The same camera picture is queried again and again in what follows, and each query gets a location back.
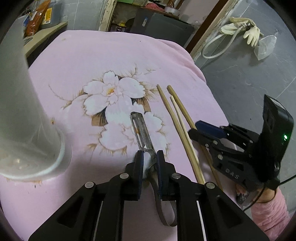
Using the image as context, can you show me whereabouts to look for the wooden chopstick diagonal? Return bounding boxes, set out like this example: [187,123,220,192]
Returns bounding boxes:
[166,84,224,191]

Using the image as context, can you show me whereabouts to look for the wooden chopstick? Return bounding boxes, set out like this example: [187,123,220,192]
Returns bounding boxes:
[157,84,205,184]

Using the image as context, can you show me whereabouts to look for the pale chopstick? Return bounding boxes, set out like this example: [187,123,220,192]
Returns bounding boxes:
[170,96,199,164]

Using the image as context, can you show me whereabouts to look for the pink sleeve right forearm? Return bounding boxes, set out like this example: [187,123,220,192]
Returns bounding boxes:
[251,188,290,240]

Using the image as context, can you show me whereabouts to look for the person right hand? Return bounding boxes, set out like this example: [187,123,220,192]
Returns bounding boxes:
[235,184,265,205]

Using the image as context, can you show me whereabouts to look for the white plastic utensil holder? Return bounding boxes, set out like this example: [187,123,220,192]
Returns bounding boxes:
[1,16,72,181]

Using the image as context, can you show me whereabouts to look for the pink floral cloth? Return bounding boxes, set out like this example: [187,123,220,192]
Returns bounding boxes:
[1,30,228,240]

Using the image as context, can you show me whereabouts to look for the hanging mesh bag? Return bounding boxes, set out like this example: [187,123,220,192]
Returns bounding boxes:
[253,31,278,61]

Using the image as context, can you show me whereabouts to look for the rubber gloves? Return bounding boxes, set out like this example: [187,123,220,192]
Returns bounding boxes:
[243,26,263,47]

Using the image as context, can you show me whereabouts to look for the dark grey cabinet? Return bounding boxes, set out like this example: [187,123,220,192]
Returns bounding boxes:
[130,9,194,47]

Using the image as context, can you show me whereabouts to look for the orange spice bag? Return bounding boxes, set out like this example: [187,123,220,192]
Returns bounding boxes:
[25,0,51,37]

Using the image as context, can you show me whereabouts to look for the white hose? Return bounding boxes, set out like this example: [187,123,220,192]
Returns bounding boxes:
[201,16,258,60]

